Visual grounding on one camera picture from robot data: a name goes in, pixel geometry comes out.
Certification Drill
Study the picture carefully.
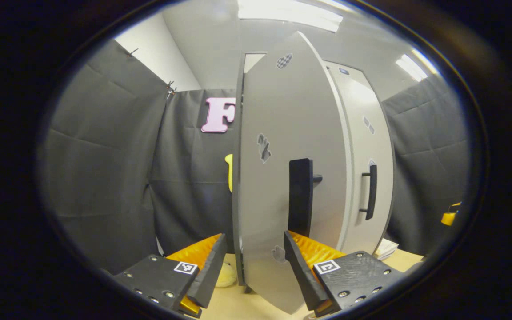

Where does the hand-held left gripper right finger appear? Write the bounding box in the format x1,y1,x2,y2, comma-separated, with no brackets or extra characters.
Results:
284,230,405,318

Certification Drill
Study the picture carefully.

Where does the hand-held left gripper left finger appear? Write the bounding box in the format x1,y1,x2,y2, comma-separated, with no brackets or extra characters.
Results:
113,233,228,319

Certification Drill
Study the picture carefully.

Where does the white cabinet door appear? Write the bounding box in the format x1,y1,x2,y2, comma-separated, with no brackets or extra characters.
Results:
323,60,395,256
240,30,354,315

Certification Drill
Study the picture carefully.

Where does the grey and white cabinet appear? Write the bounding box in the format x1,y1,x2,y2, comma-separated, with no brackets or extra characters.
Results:
232,52,396,294

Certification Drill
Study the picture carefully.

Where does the pale yellow round sponge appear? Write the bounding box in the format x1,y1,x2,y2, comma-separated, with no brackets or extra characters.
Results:
215,262,238,288

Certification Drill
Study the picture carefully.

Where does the white paper stack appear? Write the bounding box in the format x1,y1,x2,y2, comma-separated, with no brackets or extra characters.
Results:
374,238,400,260

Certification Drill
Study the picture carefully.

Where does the black backdrop cloth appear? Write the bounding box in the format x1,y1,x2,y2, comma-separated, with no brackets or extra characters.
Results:
43,39,472,274

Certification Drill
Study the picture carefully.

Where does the small ceiling light panel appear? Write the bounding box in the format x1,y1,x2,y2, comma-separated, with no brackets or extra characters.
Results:
395,48,439,83

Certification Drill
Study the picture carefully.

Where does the large ceiling light panel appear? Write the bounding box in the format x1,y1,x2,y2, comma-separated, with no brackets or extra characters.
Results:
237,0,344,32

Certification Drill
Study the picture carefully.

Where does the black left door handle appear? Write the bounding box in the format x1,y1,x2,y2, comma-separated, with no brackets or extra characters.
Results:
288,158,323,238

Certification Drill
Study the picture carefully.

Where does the black door handle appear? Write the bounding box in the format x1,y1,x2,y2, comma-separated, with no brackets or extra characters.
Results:
288,158,323,238
359,164,378,221

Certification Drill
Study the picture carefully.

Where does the black right door handle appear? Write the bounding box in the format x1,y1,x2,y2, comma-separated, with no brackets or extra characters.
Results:
359,164,378,221

